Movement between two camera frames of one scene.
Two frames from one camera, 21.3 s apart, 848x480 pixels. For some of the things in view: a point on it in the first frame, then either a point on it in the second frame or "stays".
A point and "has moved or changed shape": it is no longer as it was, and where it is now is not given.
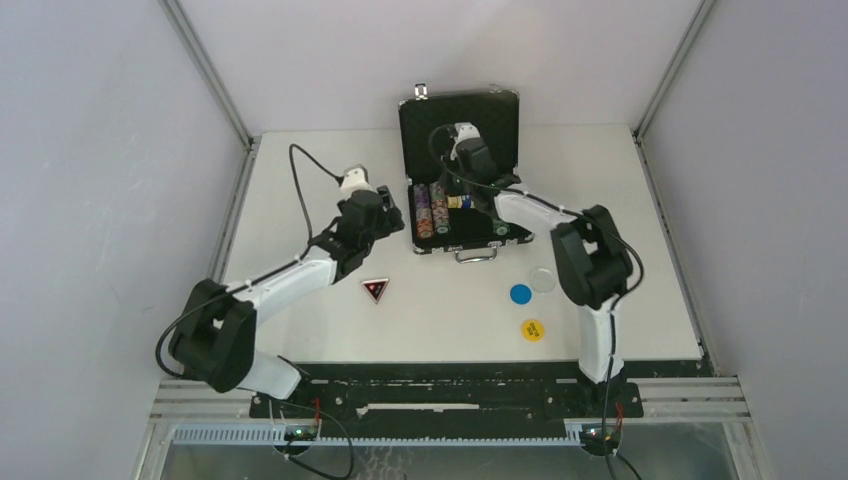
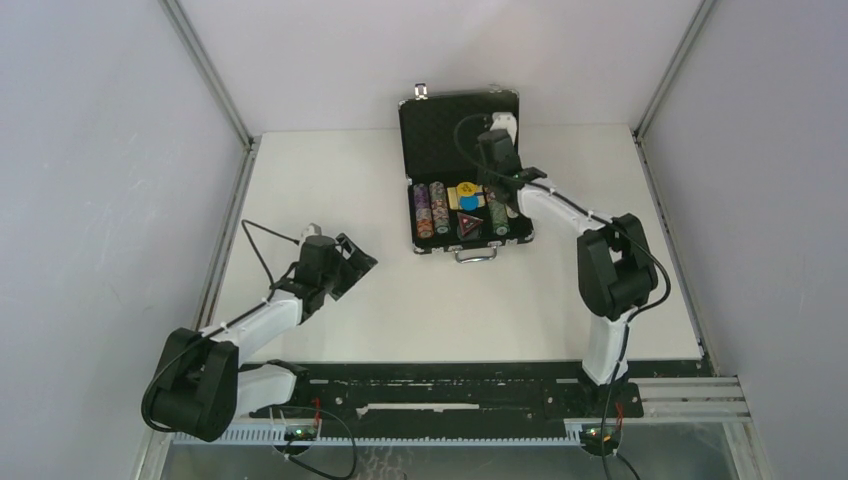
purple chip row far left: x=423 y=209 stays
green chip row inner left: x=440 y=209 stays
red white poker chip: x=425 y=228 stays
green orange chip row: x=500 y=227 stays
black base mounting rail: x=451 y=395 stays
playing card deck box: x=464 y=201 stays
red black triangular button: x=375 y=288 → x=467 y=223
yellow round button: x=532 y=330 has moved or changed shape
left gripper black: x=390 y=219 → x=356 y=266
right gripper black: x=450 y=185 → x=486 y=181
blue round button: x=520 y=294 has moved or changed shape
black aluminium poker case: x=459 y=152 stays
